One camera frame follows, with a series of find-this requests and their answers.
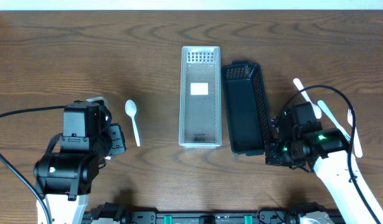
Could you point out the white plastic spoon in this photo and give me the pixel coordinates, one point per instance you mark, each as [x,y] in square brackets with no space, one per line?
[131,110]
[316,108]

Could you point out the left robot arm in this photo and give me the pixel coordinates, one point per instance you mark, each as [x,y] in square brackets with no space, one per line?
[73,159]

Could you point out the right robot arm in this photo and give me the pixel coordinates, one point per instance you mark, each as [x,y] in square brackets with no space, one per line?
[303,143]

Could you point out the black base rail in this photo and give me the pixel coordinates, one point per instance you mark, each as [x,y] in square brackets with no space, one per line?
[307,213]

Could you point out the clear plastic basket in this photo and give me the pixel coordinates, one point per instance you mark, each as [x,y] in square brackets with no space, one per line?
[200,116]

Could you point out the white plastic fork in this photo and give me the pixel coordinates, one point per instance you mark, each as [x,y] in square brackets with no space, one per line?
[329,114]
[357,144]

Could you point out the white label in basket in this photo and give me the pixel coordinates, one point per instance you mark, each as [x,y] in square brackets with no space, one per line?
[199,89]

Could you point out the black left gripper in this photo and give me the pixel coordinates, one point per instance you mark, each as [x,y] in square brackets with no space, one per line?
[117,137]

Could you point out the dark green plastic basket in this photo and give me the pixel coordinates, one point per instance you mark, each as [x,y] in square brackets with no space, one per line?
[248,116]

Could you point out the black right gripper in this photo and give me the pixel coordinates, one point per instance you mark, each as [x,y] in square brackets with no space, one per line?
[272,157]

